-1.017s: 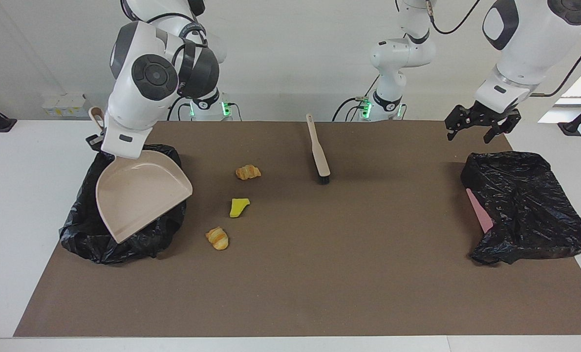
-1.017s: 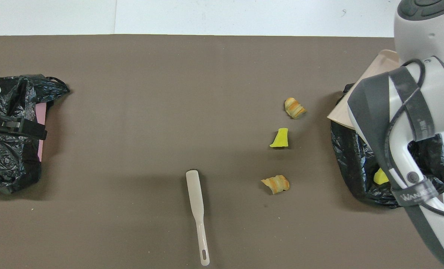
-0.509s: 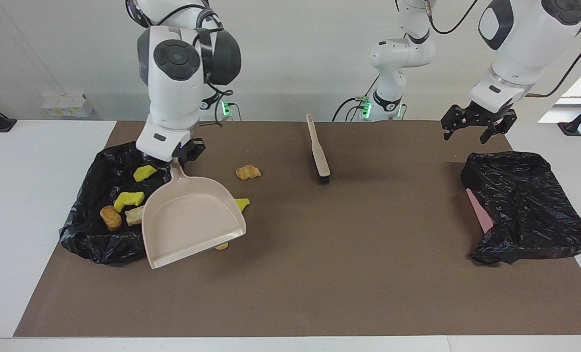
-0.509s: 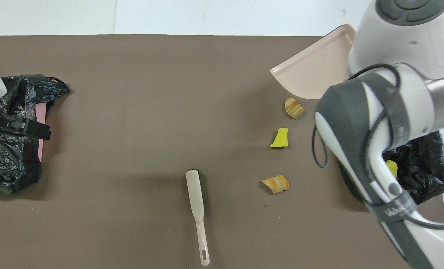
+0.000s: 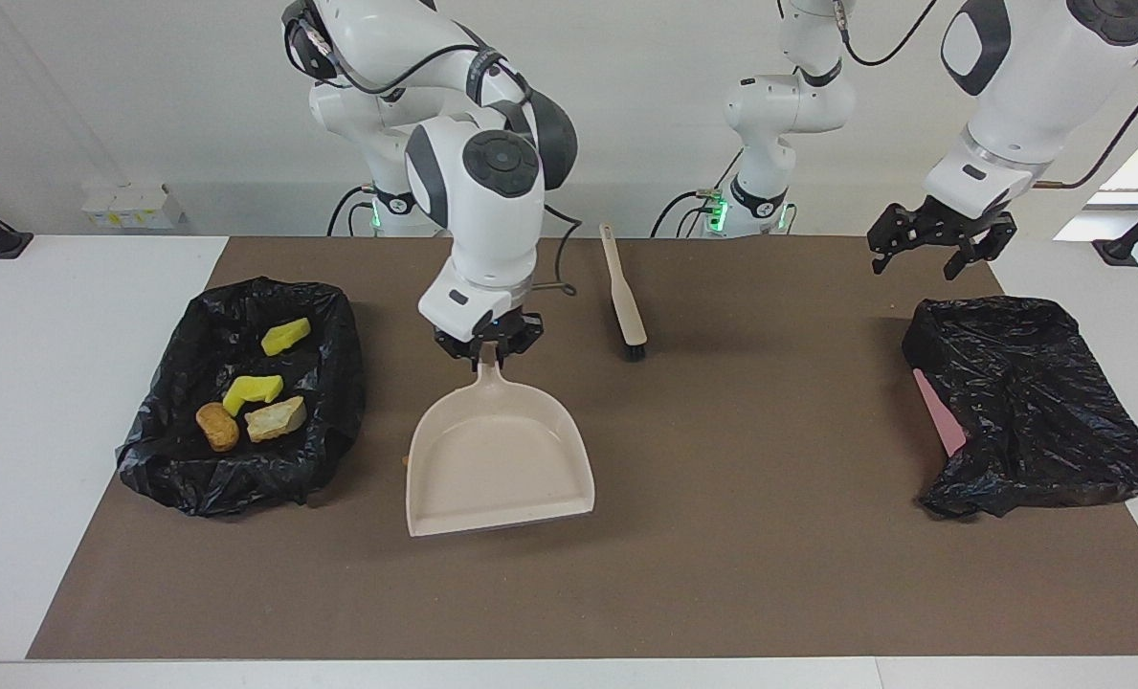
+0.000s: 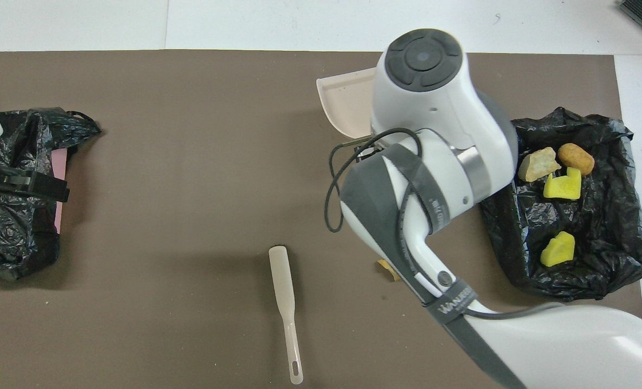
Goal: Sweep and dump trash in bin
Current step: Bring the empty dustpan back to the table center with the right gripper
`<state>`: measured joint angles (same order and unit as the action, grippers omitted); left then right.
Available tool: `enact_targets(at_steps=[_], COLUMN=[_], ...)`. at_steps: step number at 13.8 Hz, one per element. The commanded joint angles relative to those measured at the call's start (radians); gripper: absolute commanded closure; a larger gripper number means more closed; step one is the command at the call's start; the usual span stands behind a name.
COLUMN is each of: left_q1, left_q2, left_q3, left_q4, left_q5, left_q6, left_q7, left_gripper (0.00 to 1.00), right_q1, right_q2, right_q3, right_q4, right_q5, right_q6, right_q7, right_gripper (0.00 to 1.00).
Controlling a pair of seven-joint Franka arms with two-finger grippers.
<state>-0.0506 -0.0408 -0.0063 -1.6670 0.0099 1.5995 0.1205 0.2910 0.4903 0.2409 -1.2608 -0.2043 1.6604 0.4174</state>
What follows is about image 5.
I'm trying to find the yellow and green sponge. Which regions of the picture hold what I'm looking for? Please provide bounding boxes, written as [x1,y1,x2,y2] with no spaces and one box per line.
[221,374,285,418]

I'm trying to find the pale toy bread slice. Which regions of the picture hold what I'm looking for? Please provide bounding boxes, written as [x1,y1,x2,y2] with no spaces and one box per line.
[244,395,308,444]

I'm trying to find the black trash bag pink bin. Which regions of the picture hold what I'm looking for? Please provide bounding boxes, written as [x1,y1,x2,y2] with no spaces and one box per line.
[902,295,1138,521]

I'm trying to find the black right base cable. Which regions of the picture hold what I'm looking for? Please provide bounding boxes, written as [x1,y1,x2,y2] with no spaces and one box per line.
[327,185,378,237]

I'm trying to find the beige hand brush black bristles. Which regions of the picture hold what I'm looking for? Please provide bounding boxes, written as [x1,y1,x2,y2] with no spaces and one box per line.
[599,222,649,362]

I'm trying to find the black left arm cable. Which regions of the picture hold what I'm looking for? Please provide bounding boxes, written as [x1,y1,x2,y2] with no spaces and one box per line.
[832,0,1138,190]

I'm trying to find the black base cable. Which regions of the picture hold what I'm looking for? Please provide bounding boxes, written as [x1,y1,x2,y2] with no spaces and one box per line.
[327,185,378,237]
[650,187,723,238]

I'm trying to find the white wall socket box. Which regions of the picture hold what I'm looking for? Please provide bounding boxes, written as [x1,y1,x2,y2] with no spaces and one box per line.
[81,184,186,230]

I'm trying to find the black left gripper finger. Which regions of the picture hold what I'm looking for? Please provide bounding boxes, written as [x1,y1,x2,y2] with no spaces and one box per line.
[867,204,915,276]
[943,227,1017,280]

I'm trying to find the black left base cable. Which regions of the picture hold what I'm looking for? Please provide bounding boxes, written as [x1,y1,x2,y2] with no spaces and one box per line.
[650,187,723,238]

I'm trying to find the plain yellow sponge piece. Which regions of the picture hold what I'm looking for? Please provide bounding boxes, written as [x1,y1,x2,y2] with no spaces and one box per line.
[260,318,313,357]

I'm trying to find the beige plastic dustpan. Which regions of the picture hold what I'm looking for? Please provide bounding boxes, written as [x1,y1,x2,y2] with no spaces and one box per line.
[406,343,596,538]

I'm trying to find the brown table mat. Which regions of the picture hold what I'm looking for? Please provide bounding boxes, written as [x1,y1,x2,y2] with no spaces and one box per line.
[26,236,1138,661]

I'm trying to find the brown toy bread roll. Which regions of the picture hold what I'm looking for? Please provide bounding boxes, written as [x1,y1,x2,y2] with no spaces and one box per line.
[195,402,241,453]

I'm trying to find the pink plastic bin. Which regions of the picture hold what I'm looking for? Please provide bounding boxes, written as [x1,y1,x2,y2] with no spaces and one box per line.
[913,368,968,457]

